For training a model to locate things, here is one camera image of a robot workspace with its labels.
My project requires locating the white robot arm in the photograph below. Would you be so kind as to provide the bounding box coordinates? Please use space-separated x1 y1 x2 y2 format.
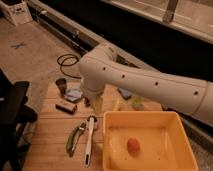
79 43 213 127

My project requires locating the dark metal cup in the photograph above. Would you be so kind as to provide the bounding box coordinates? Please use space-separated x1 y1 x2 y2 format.
55 78 67 96

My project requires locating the bunch of dark grapes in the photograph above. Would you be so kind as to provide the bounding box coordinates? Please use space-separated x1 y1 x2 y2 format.
84 97 91 107

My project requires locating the blue sponge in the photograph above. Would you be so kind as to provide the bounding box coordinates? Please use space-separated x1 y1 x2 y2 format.
118 88 132 100

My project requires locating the green plastic bottle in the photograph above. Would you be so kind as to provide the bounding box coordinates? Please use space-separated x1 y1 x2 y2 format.
131 95 143 110

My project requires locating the orange egg-shaped fruit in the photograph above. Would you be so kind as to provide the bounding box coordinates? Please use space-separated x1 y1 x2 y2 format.
127 138 140 155

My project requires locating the yellow plastic bin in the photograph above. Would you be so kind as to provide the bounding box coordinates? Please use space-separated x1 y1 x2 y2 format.
103 111 198 171

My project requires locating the black chair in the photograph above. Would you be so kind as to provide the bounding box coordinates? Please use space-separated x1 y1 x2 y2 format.
0 68 38 171

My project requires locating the white cardboard box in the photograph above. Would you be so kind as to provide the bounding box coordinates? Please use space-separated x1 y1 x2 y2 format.
0 0 32 26

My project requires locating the black cable on floor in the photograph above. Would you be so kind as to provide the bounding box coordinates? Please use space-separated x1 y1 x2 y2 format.
56 53 83 80

